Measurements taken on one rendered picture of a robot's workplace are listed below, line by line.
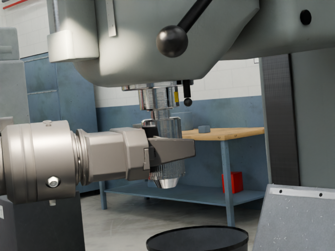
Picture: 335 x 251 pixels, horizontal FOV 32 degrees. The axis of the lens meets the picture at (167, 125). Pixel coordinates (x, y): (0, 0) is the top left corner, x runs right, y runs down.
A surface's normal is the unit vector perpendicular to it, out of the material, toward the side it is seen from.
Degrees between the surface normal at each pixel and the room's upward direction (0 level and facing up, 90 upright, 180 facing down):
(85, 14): 90
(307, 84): 90
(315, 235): 64
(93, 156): 90
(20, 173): 99
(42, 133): 40
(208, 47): 123
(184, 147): 90
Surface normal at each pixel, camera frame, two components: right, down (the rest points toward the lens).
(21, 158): 0.25, -0.21
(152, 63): 0.22, 0.66
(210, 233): -0.30, 0.01
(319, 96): -0.76, 0.11
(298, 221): -0.73, -0.33
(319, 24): 0.65, -0.02
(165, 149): 0.26, 0.03
